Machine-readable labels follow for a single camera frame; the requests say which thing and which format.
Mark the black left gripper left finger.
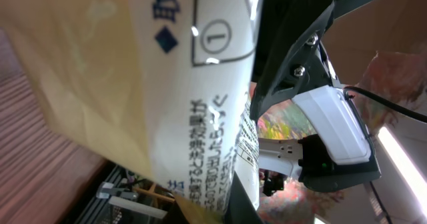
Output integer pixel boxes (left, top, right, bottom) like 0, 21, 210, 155
226, 172, 264, 224

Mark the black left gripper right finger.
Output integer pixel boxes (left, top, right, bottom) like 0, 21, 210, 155
249, 0, 393, 121

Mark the yellow white snack bag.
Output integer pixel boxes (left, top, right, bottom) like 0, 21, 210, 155
1, 0, 263, 223

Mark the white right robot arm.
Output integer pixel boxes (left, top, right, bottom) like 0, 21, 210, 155
258, 86, 382, 193

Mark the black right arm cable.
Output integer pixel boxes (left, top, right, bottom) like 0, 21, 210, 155
343, 85, 427, 224

